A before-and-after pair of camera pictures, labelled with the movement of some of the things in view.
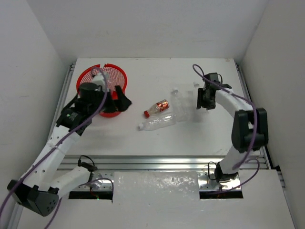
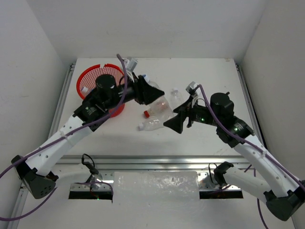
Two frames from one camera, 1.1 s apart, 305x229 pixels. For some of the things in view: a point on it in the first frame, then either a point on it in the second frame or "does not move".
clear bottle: (192, 100) → (162, 100)
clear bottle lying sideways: (158, 122) does not move
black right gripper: (200, 103) → (183, 110)
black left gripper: (110, 101) → (138, 88)
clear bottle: (180, 106) does not move
